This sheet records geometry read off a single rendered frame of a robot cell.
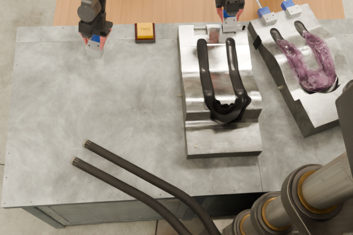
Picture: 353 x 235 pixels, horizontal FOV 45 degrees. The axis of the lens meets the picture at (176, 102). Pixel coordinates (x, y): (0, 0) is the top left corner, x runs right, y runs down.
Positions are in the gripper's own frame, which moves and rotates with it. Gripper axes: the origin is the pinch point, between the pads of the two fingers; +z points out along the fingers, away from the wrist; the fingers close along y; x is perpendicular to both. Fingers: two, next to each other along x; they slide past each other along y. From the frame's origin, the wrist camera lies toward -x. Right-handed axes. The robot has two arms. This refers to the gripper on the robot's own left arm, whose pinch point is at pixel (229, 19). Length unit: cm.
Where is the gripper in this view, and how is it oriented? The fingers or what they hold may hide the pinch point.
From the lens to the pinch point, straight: 160.5
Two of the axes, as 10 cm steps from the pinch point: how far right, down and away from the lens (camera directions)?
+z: 1.0, 6.8, 7.3
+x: -0.2, -7.3, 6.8
